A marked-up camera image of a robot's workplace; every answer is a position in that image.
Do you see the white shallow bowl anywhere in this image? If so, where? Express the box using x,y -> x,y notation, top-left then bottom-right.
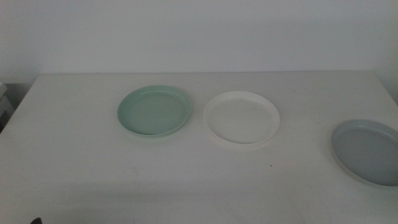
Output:
203,90 -> 280,146

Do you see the pale green shallow bowl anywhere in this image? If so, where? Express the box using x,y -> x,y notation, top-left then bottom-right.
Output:
116,85 -> 193,138

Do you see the grey shallow bowl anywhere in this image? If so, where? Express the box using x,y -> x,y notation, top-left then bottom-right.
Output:
330,118 -> 398,188

